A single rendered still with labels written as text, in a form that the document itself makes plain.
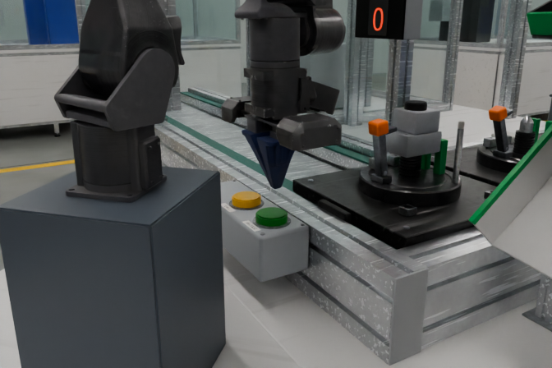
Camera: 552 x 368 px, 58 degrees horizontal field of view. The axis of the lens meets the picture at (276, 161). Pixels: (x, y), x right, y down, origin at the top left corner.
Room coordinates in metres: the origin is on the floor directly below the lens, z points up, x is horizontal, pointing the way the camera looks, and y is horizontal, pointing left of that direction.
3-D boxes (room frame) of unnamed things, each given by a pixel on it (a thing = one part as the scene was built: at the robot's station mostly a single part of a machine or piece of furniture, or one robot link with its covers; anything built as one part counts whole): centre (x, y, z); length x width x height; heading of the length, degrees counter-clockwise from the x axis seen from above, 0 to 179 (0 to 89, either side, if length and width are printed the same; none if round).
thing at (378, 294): (0.83, 0.08, 0.91); 0.89 x 0.06 x 0.11; 30
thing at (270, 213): (0.57, 0.01, 0.96); 0.04 x 0.04 x 0.02
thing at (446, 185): (0.67, -0.19, 0.98); 0.14 x 0.14 x 0.02
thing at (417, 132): (0.67, -0.20, 1.06); 0.08 x 0.04 x 0.07; 120
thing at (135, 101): (0.42, 0.14, 1.15); 0.09 x 0.07 x 0.06; 49
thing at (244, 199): (0.63, 0.04, 0.96); 0.04 x 0.04 x 0.02
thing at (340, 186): (0.67, -0.19, 0.96); 0.24 x 0.24 x 0.02; 30
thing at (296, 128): (0.58, 0.00, 1.12); 0.19 x 0.06 x 0.08; 30
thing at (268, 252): (0.63, 0.04, 0.93); 0.21 x 0.07 x 0.06; 30
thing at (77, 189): (0.42, 0.14, 1.09); 0.07 x 0.07 x 0.06; 75
